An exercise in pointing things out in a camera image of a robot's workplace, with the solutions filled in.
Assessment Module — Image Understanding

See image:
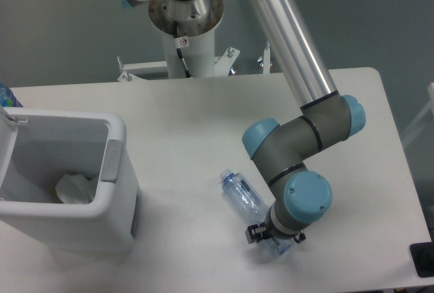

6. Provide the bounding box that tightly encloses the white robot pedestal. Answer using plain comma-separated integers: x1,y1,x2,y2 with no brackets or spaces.
117,0,240,82

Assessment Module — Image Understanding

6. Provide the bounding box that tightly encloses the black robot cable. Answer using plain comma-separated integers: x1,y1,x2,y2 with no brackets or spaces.
172,20,194,79

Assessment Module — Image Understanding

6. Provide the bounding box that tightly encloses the black device at edge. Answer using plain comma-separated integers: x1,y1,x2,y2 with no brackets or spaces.
410,241,433,278

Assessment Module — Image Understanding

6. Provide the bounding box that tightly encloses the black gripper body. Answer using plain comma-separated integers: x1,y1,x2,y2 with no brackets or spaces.
262,224,300,240

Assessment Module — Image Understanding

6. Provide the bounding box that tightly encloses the white frame at right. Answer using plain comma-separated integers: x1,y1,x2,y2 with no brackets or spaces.
401,83,433,149

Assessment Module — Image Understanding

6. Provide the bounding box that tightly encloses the crumpled paper in can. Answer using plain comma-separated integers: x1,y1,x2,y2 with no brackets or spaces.
55,174,98,205

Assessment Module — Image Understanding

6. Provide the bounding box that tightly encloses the blue bottle at edge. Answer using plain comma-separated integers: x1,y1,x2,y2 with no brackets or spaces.
0,83,22,107

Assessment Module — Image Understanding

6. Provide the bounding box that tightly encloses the white trash can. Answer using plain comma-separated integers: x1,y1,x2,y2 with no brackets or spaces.
1,107,141,252

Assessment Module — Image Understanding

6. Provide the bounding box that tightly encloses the clear plastic water bottle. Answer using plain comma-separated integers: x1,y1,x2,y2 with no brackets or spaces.
220,169,294,258

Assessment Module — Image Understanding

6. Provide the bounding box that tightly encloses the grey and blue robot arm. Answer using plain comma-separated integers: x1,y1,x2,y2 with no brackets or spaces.
119,0,366,243

